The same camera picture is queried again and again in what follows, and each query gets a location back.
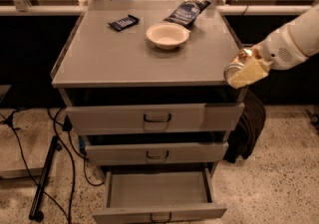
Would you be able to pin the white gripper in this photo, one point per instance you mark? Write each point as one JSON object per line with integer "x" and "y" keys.
{"x": 278, "y": 50}

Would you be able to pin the orange gold soda can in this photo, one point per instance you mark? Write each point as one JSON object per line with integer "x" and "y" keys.
{"x": 238, "y": 62}

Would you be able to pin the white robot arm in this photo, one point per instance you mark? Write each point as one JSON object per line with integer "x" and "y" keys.
{"x": 305, "y": 31}

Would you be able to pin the top grey drawer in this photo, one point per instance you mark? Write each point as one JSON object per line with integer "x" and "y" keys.
{"x": 154, "y": 118}

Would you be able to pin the grey drawer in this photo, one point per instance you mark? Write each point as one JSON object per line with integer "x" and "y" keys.
{"x": 159, "y": 153}
{"x": 154, "y": 118}
{"x": 138, "y": 198}

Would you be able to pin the grey metal drawer cabinet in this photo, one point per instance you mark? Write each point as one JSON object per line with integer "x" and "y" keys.
{"x": 102, "y": 67}

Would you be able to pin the middle grey drawer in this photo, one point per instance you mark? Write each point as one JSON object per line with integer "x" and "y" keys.
{"x": 159, "y": 153}

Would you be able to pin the bottom grey drawer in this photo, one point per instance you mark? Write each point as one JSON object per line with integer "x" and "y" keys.
{"x": 138, "y": 198}

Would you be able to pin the black bag on floor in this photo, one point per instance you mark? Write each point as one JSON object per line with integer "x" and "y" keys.
{"x": 242, "y": 140}

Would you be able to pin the dark blue chip bag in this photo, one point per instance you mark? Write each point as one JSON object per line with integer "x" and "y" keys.
{"x": 186, "y": 13}

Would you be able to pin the white bowl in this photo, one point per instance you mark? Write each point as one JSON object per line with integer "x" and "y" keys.
{"x": 167, "y": 36}

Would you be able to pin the dark blue candy bar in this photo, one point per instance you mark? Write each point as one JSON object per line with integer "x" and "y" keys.
{"x": 124, "y": 23}

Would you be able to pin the black floor stand bar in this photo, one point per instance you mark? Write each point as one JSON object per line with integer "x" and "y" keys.
{"x": 35, "y": 213}

